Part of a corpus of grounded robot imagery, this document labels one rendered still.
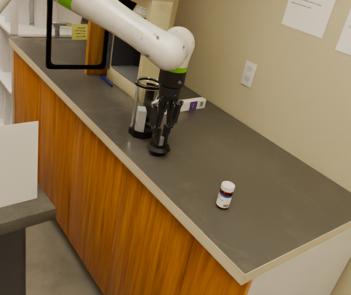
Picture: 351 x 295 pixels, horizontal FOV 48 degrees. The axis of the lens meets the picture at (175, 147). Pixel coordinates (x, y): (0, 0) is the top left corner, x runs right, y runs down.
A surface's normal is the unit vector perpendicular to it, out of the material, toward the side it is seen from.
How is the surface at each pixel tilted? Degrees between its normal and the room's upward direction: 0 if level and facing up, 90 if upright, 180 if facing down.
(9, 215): 0
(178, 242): 90
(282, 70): 90
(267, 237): 0
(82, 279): 0
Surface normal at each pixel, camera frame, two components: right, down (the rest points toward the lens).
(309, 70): -0.80, 0.16
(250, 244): 0.18, -0.86
